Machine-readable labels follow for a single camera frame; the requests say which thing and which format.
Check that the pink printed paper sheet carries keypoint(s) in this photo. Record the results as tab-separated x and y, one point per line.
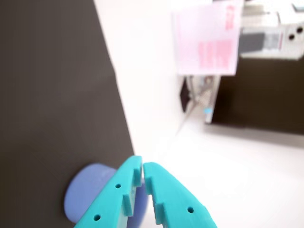
204	38

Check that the blue ceramic pot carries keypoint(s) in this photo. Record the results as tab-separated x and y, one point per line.
85	187

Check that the dark grey textured mat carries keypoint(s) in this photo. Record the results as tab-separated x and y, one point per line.
54	83

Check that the white grey box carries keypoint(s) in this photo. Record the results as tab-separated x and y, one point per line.
259	42

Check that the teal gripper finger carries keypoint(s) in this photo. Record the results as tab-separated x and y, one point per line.
111	202
175	204

